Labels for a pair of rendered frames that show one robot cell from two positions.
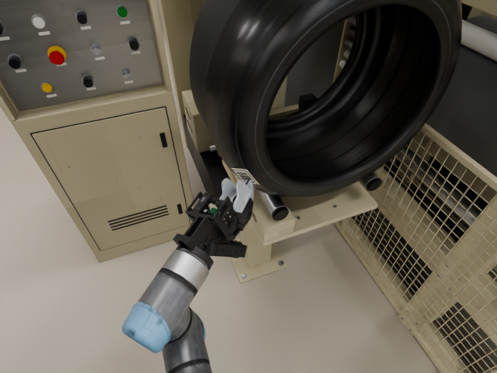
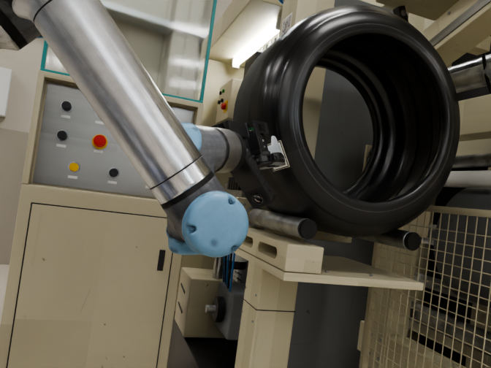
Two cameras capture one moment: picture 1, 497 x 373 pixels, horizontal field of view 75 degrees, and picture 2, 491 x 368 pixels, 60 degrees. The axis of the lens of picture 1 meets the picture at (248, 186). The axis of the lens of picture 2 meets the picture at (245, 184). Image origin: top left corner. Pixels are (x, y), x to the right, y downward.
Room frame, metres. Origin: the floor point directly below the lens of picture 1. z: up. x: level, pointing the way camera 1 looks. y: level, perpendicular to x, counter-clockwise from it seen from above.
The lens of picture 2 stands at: (-0.41, 0.02, 0.95)
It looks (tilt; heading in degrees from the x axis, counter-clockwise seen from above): 2 degrees up; 3
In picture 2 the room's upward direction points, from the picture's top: 8 degrees clockwise
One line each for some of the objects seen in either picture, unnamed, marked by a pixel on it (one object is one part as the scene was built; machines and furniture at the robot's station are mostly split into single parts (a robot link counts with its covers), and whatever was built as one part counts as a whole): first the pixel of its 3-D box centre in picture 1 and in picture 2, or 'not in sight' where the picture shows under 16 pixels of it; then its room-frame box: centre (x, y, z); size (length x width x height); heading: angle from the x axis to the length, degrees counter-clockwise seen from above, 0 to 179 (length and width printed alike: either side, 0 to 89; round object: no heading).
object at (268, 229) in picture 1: (254, 185); (272, 246); (0.67, -0.02, 0.83); 0.36 x 0.09 x 0.06; 21
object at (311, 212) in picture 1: (294, 181); (319, 265); (0.73, -0.15, 0.80); 0.37 x 0.36 x 0.02; 111
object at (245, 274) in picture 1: (255, 253); not in sight; (0.96, -0.04, 0.01); 0.27 x 0.27 x 0.02; 21
